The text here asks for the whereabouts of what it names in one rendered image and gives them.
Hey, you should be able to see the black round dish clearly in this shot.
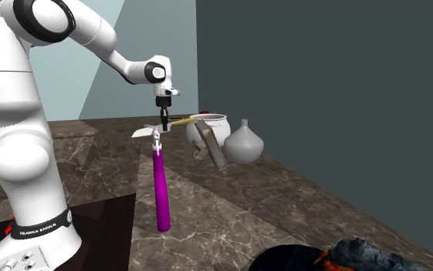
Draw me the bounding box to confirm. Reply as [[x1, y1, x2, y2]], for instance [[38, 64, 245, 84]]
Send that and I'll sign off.
[[247, 244, 330, 271]]

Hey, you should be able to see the white round pot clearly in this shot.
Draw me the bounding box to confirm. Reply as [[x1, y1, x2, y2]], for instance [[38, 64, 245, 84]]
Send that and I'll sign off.
[[185, 113, 232, 149]]

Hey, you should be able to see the yellow-handled white-bladed knife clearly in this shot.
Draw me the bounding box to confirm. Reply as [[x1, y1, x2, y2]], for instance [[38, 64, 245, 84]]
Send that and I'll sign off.
[[131, 116, 197, 139]]

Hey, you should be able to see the grey flat slab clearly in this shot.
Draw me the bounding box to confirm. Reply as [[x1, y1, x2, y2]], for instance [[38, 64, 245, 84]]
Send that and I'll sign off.
[[194, 119, 228, 170]]

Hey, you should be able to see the purple bottle with white pump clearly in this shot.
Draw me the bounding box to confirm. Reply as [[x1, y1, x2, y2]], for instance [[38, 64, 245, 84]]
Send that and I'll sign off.
[[152, 127, 172, 233]]

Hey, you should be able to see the grey round vase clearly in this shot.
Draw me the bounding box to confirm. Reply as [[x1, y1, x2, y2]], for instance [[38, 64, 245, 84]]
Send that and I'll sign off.
[[223, 119, 265, 166]]

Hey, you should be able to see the beige ring-shaped object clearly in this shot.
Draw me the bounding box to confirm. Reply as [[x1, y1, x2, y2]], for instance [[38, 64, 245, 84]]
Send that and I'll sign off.
[[191, 139, 210, 166]]

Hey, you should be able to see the dark grey and orange lump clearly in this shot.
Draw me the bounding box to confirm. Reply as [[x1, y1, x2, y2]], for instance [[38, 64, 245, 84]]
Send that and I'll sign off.
[[313, 236, 431, 271]]

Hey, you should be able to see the dark robot stand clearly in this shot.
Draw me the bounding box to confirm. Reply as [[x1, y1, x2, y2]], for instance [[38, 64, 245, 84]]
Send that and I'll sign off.
[[0, 192, 138, 271]]

